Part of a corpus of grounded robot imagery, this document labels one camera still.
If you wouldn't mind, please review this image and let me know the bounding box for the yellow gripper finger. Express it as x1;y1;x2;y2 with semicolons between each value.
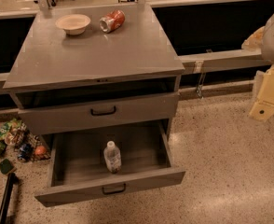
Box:
249;64;274;121

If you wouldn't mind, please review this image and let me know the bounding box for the clear plastic water bottle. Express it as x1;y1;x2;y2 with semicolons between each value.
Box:
103;141;121;174

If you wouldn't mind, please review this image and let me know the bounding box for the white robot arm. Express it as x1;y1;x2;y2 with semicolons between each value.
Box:
241;13;274;121

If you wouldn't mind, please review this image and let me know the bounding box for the grey drawer cabinet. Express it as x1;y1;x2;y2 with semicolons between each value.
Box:
2;2;185;142

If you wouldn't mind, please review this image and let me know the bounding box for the open lower grey drawer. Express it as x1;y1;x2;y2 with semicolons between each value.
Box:
35;120;185;207

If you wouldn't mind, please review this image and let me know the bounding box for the upper grey drawer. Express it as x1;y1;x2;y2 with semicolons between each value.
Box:
19;92;178;134

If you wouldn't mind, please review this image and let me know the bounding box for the orange soda can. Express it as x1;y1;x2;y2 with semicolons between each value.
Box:
99;9;125;33

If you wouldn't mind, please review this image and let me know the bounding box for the white paper bowl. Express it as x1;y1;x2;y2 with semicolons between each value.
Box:
55;14;90;35

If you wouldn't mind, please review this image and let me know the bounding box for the orange fruit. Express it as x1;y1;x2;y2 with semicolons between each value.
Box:
34;146;47;158

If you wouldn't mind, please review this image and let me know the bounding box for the blue soda can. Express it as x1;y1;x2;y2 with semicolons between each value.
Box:
18;144;33;162

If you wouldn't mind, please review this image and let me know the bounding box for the black stand leg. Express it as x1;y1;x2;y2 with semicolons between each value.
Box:
0;173;18;224

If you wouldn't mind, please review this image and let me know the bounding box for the green sponge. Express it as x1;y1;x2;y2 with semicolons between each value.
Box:
0;159;16;175

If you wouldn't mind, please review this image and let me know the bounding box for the green snack bag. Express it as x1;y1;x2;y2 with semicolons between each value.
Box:
0;119;24;155

